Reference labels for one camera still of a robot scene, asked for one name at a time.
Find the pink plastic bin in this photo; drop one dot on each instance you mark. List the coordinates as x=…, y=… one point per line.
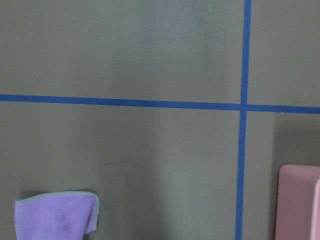
x=298, y=203

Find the purple microfiber cloth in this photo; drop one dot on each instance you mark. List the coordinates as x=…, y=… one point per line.
x=65, y=215

